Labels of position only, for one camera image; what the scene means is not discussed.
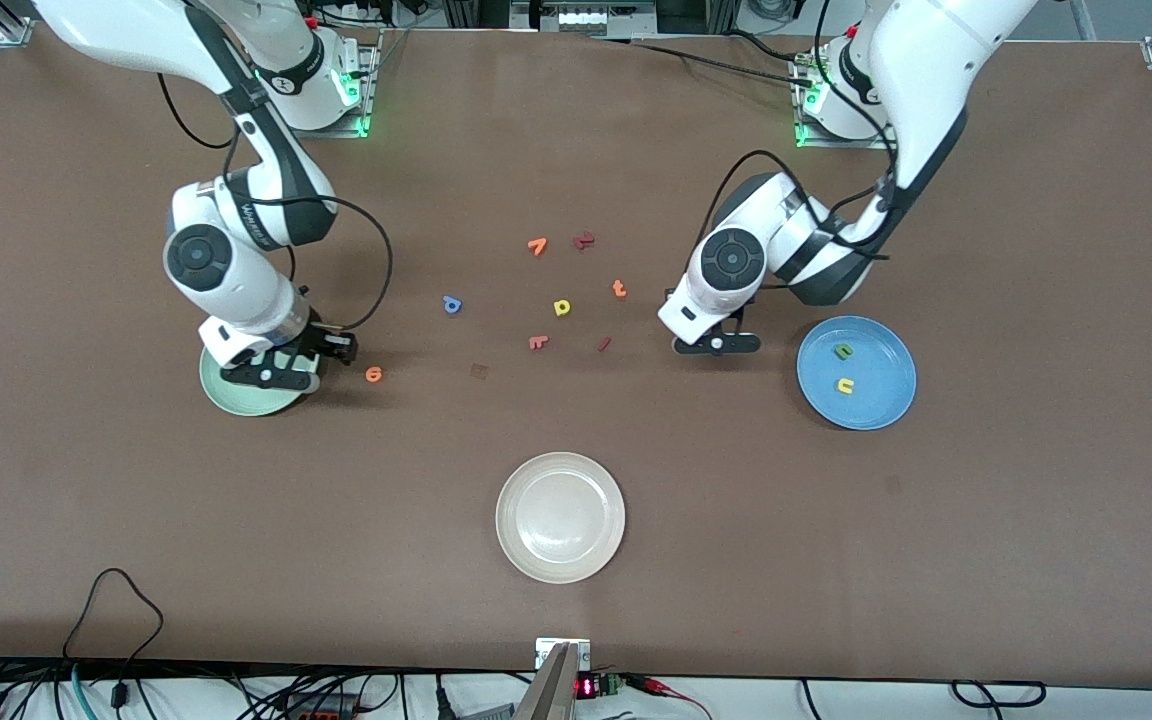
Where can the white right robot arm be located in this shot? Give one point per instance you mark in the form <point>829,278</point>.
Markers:
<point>116,30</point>

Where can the orange foam letter v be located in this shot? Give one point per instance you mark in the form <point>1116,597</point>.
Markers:
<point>537,245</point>

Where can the red LED display module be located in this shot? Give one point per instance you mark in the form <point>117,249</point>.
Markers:
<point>586,687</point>

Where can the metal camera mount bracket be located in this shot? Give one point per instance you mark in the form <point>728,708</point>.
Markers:
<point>561,690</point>

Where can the blue round plate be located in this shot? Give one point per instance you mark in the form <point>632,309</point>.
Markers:
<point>876,400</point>

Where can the red alligator clip lead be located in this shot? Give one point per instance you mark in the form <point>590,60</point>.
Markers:
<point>656,686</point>

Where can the metal frame device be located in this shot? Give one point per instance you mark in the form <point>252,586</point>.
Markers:
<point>581,18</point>

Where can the blue foam letter d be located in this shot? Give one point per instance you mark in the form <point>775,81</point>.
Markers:
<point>446,300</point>

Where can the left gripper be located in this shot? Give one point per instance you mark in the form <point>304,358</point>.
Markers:
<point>669,291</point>

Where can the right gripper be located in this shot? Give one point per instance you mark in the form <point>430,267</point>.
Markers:
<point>313,339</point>

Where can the cream round plate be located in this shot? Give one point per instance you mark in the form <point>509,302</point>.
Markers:
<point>560,517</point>

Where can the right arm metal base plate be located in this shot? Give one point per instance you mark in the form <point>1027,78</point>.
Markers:
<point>372,60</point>

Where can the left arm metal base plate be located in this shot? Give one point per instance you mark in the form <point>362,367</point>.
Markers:
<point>851,143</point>

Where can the pale green round plate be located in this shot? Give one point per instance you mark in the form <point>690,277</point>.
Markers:
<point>256,402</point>

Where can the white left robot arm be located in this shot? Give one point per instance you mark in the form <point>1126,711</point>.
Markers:
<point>936,60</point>

